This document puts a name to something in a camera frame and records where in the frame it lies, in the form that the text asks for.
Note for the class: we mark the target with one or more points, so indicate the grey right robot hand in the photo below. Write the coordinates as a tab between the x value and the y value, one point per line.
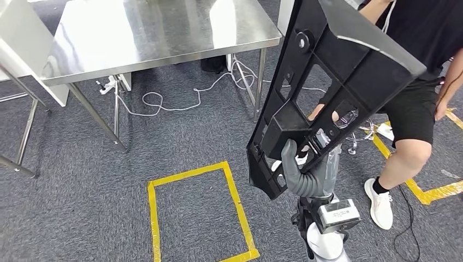
311	184

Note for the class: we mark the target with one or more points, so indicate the black license plate bracket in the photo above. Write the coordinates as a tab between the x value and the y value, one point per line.
361	54

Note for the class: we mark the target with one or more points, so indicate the stainless steel workbench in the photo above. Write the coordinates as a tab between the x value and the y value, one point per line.
144	36

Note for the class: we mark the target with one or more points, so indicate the chrome stool base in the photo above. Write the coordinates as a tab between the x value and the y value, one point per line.
356	139

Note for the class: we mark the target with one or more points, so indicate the white power strip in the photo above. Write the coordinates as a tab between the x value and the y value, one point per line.
385	132
107	86

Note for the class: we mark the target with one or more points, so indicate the yellow floor tape square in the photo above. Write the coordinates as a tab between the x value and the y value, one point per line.
153	217
416	188

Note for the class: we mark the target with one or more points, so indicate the person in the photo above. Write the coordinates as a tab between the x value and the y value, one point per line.
416	108

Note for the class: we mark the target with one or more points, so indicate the black bag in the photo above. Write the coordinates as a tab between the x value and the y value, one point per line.
213	65

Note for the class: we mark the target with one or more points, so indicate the white cabinet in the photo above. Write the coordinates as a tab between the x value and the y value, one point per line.
285	14
21	32

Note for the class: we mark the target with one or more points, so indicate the stainless steel table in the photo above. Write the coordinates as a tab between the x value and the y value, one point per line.
27	134

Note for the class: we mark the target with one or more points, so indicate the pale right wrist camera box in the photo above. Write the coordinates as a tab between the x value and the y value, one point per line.
338	215

